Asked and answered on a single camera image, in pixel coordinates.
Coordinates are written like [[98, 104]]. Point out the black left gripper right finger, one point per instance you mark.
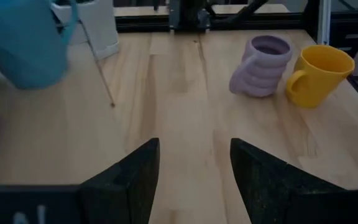
[[275, 193]]

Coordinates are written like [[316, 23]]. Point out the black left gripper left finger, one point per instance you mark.
[[126, 193]]

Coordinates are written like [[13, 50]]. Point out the lilac spiral mug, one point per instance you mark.
[[259, 71]]

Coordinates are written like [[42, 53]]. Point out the yellow mug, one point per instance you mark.
[[319, 77]]

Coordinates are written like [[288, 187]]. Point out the light blue faceted mug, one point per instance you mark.
[[20, 43]]

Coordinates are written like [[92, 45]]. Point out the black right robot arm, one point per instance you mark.
[[188, 15]]

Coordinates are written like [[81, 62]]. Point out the wooden shelf black metal legs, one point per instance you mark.
[[112, 104]]

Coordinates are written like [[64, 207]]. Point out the white hexagonal plant pot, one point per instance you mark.
[[101, 28]]

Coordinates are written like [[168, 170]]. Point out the black aluminium table frame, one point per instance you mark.
[[141, 24]]

